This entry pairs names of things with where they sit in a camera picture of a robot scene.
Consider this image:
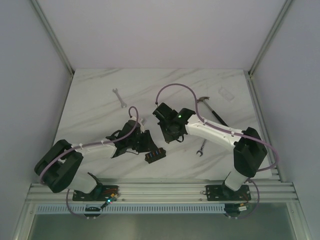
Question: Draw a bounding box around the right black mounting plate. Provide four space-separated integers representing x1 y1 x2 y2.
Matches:
203 184 252 202

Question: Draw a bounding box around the slotted cable duct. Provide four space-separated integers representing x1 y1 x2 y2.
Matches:
35 203 226 215

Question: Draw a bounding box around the aluminium frame post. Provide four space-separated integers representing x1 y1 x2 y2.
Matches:
248 0 295 78
29 0 75 77

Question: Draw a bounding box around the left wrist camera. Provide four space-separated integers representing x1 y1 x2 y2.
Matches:
130 116 146 133

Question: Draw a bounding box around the black handled claw hammer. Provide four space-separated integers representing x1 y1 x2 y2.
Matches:
197 96 228 127

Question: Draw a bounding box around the silver combination wrench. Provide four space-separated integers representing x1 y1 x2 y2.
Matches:
196 139 207 157

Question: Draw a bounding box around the clear plastic fuse box cover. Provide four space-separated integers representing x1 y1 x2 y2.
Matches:
218 87 235 102

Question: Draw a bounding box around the left aluminium frame post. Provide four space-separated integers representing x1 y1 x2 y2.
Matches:
29 0 75 77

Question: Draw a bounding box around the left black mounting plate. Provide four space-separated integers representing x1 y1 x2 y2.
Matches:
72 184 119 202

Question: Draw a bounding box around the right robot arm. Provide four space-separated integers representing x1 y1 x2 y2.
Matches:
153 103 267 200

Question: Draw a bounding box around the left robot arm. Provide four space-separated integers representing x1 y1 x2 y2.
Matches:
34 117 161 201

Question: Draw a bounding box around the black mounting plate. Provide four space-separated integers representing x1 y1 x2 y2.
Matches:
72 184 119 202
203 184 252 202

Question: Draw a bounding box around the right aluminium frame post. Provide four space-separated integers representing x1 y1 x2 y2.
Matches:
248 0 295 78

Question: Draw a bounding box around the black fuse box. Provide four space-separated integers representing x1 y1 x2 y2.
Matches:
144 147 167 164

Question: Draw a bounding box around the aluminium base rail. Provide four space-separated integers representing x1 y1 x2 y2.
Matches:
25 178 299 204

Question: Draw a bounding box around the small silver wrench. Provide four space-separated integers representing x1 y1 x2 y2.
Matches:
112 88 127 108

